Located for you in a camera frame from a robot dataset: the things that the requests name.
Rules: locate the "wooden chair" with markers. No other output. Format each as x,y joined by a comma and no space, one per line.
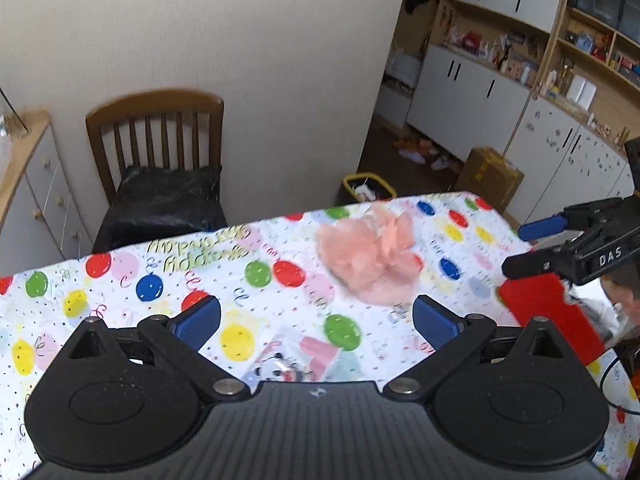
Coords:
150,130

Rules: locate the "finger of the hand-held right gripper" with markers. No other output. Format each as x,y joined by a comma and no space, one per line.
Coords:
542,227
530,264

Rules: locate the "balloon print tablecloth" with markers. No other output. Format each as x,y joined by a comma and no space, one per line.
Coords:
150,310

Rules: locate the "pink mesh bath pouf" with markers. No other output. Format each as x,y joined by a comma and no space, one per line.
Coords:
375,255

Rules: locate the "panda print plastic bag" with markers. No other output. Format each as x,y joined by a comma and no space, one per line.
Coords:
280,367

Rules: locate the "cardboard box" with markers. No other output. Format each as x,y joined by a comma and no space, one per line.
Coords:
490,175

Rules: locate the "black bag on chair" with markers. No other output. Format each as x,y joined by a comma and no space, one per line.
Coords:
160,205

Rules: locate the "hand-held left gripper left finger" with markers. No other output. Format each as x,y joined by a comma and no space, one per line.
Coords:
200,320

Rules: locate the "red board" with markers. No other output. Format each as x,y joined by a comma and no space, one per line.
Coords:
550,315

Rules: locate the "yellow bin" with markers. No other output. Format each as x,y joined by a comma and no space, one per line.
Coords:
370,187

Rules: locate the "white wall cabinet unit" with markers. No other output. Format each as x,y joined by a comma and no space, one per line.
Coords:
500,85

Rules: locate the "wooden sideboard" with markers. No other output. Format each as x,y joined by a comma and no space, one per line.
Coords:
30,200

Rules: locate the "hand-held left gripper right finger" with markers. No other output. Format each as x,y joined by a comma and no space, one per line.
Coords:
435,322

